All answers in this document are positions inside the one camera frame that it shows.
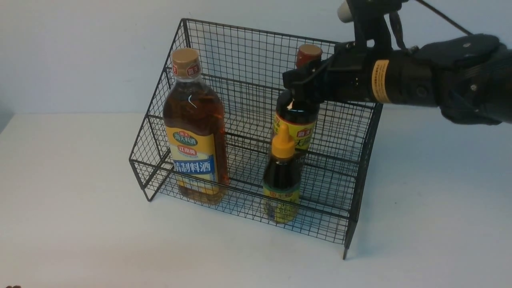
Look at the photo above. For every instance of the small yellow-capped sauce bottle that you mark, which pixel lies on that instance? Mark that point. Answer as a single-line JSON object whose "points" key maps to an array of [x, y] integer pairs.
{"points": [[281, 178]]}

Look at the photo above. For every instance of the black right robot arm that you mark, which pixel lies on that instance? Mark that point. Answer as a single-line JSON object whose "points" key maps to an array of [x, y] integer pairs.
{"points": [[467, 78]]}

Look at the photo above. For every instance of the black wire mesh shelf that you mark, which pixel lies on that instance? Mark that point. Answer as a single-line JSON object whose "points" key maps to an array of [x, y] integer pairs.
{"points": [[244, 66]]}

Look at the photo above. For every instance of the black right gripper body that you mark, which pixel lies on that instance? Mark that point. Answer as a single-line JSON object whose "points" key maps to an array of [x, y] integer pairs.
{"points": [[394, 77]]}

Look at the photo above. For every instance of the large cooking wine bottle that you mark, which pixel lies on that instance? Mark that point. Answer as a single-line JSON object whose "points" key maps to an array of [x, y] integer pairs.
{"points": [[193, 116]]}

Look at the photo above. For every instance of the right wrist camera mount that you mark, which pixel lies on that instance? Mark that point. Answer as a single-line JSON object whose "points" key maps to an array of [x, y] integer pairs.
{"points": [[368, 18]]}

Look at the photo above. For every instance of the dark soy sauce bottle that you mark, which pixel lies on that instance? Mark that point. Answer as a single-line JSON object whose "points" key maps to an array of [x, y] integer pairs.
{"points": [[300, 117]]}

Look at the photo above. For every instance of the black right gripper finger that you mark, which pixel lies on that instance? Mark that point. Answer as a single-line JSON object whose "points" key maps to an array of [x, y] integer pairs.
{"points": [[314, 71], [307, 92]]}

